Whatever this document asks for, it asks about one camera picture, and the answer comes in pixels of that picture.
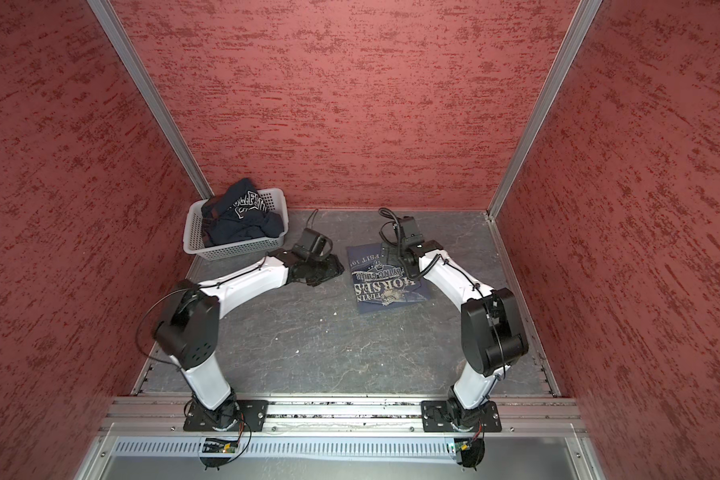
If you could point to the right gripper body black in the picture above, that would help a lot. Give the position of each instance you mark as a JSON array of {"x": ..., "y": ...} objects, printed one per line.
[{"x": 401, "y": 252}]

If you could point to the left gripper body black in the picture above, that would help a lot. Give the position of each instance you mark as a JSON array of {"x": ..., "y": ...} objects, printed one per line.
[{"x": 324, "y": 269}]

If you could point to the grey blue tank top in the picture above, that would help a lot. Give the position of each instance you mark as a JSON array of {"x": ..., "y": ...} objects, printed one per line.
[{"x": 379, "y": 285}]

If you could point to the dark navy tank top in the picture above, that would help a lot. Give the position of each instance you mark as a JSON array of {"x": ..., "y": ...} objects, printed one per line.
[{"x": 240, "y": 214}]

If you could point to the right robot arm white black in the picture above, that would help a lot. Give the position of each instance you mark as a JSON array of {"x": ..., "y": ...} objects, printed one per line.
[{"x": 492, "y": 335}]

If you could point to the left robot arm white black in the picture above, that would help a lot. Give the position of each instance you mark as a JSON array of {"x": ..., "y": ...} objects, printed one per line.
[{"x": 188, "y": 327}]

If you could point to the white plastic laundry basket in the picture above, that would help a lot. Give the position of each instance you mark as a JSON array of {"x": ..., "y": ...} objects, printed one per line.
[{"x": 193, "y": 244}]

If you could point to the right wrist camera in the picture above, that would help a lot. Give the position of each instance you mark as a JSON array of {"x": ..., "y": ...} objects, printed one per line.
[{"x": 405, "y": 229}]

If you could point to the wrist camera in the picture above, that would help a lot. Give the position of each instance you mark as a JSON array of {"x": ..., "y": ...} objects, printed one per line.
[
  {"x": 312, "y": 246},
  {"x": 405, "y": 229}
]

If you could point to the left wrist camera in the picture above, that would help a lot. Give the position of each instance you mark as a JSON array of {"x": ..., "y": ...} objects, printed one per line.
[{"x": 312, "y": 246}]

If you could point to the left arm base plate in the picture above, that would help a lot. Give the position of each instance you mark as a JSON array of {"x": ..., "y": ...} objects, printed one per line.
[{"x": 252, "y": 415}]

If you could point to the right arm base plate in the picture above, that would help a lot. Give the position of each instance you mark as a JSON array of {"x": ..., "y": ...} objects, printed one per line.
[{"x": 435, "y": 416}]

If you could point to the right connector board with wires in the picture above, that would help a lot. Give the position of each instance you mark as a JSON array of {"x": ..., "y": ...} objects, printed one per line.
[{"x": 470, "y": 451}]

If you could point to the perforated cable duct strip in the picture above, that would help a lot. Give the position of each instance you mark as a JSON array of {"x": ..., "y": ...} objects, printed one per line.
[{"x": 352, "y": 448}]

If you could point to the aluminium front rail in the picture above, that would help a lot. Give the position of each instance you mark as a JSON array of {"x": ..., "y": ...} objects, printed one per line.
[{"x": 335, "y": 415}]

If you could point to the right corner aluminium post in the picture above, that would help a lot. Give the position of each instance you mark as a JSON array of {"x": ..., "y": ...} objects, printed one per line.
[{"x": 579, "y": 26}]

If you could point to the corner aluminium post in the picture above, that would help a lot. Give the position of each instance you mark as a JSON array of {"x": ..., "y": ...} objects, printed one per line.
[
  {"x": 114, "y": 30},
  {"x": 579, "y": 26}
]

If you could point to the left corner aluminium post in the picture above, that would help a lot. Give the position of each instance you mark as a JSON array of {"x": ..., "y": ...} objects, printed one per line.
[{"x": 114, "y": 30}]

